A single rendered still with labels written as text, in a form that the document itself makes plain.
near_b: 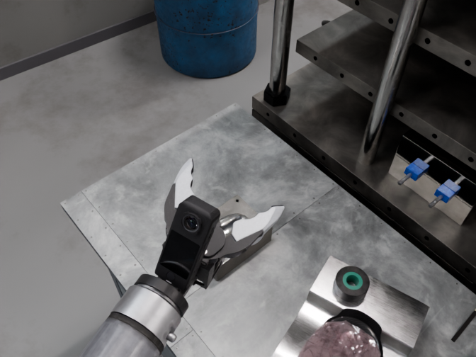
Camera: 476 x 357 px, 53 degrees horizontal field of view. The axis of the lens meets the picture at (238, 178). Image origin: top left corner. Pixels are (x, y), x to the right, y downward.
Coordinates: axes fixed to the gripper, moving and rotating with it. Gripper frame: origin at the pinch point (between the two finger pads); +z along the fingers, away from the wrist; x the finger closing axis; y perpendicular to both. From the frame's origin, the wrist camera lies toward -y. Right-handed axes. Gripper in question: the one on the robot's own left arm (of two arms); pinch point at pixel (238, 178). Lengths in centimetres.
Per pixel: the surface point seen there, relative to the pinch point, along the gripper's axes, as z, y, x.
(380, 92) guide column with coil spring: 73, 36, 11
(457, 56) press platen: 72, 15, 24
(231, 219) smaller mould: 29, 62, -9
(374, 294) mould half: 23, 51, 32
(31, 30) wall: 131, 149, -197
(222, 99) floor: 155, 156, -73
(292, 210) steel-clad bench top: 44, 66, 4
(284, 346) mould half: 2, 54, 18
